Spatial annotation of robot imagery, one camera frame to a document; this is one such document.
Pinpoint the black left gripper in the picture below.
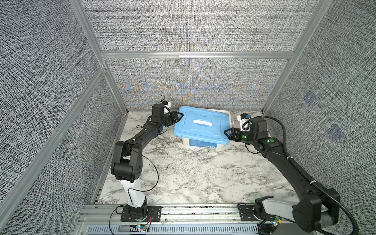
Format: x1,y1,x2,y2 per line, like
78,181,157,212
160,111,183,127

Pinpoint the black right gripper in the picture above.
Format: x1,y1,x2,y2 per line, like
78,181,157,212
224,127,258,146

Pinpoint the blue plastic bin lid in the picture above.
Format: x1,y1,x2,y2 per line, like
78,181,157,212
173,105,232,146

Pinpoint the white plastic storage bin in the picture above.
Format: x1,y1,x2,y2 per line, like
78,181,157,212
182,109,233,150

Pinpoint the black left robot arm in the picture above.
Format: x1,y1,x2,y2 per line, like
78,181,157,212
111,111,184,221

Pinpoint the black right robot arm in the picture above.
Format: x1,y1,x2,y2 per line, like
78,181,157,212
224,114,344,234

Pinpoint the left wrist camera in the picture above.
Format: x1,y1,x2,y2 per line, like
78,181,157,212
151,101,171,123

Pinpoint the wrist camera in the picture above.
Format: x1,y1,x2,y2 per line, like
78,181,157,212
237,113,251,131
151,101,171,123

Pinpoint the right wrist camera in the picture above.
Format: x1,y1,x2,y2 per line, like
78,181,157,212
237,113,251,131

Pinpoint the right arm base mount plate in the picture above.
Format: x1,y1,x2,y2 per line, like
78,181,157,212
238,204,258,222

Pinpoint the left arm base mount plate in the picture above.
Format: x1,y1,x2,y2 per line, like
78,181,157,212
120,206,162,223

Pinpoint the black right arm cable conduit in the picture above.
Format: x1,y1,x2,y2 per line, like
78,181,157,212
249,116,359,235

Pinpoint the aluminium mounting rail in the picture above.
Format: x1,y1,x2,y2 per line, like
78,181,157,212
74,204,261,235

